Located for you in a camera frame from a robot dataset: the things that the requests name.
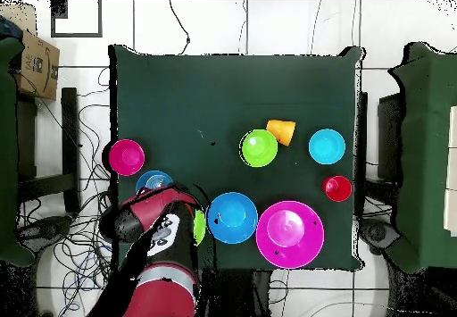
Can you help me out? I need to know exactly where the large green bowl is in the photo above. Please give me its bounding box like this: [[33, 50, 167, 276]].
[[193, 208, 207, 247]]

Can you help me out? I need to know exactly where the black bench frame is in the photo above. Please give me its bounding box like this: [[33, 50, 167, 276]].
[[15, 87, 81, 214]]

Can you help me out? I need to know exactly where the translucent blue bowl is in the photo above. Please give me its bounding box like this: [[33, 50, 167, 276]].
[[135, 170, 175, 194]]

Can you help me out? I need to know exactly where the dark green table cloth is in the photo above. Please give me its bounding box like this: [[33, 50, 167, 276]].
[[108, 44, 366, 272]]

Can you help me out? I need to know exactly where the small green bowl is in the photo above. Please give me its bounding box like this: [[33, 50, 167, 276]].
[[238, 128, 278, 169]]

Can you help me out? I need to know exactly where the red cup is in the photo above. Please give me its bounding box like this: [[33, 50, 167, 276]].
[[321, 175, 353, 203]]

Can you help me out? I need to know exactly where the black square floor frame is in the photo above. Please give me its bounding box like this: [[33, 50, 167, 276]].
[[50, 0, 104, 38]]

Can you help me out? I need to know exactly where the small cyan bowl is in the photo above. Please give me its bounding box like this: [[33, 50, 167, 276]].
[[308, 128, 347, 165]]

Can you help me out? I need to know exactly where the white box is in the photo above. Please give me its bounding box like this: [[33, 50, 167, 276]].
[[443, 105, 457, 238]]

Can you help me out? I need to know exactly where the black box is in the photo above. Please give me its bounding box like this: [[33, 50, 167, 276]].
[[377, 93, 404, 182]]

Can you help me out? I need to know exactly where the orange cup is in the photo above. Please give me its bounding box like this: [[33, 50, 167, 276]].
[[265, 119, 297, 147]]

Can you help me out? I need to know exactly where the small red bowl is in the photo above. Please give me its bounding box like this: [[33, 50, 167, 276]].
[[108, 138, 146, 178]]

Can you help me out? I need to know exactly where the large blue bowl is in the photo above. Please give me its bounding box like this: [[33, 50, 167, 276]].
[[206, 192, 259, 246]]

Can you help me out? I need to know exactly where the black floor cable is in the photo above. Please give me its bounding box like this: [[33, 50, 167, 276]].
[[168, 0, 191, 56]]

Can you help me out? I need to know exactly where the green cloth covered table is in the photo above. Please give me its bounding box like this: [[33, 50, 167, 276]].
[[0, 36, 37, 268], [388, 41, 457, 273]]

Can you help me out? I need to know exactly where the cardboard box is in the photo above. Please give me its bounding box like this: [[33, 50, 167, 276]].
[[13, 29, 61, 101]]

